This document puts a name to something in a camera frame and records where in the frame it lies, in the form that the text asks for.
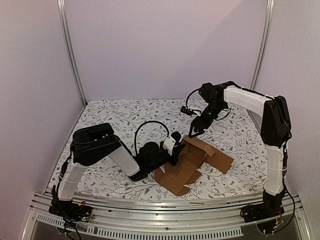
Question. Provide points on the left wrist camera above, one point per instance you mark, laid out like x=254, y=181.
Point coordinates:
x=172, y=143

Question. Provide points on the brown cardboard box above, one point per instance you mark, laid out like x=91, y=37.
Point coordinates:
x=195, y=152

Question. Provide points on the aluminium front rail base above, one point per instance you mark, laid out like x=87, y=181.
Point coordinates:
x=128, y=219

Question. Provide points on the aluminium frame post left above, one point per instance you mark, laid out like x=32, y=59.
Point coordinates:
x=62, y=11

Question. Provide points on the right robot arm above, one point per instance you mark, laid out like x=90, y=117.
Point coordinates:
x=275, y=130

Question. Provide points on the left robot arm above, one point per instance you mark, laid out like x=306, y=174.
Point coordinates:
x=92, y=144

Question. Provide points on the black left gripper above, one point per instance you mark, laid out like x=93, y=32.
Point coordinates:
x=176, y=153

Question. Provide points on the aluminium frame post right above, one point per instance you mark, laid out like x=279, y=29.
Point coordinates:
x=270, y=4

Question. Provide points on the aluminium frame post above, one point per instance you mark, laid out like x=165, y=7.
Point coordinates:
x=62, y=11
x=270, y=4

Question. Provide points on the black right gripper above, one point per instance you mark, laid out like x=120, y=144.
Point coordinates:
x=198, y=123

